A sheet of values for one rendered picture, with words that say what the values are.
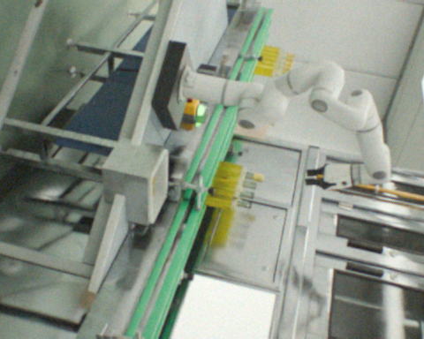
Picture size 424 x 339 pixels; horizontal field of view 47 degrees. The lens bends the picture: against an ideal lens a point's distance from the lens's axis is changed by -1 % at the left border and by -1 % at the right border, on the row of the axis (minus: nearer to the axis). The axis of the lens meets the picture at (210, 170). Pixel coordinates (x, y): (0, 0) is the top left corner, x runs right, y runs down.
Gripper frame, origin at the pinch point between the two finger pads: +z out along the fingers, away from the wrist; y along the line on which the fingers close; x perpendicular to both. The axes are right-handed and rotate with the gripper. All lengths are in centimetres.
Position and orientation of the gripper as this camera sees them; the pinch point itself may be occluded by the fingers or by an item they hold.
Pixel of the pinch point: (311, 177)
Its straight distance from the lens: 191.2
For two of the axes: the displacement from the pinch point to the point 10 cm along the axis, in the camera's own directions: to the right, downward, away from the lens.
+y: 2.4, -6.2, 7.5
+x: -2.6, -7.8, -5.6
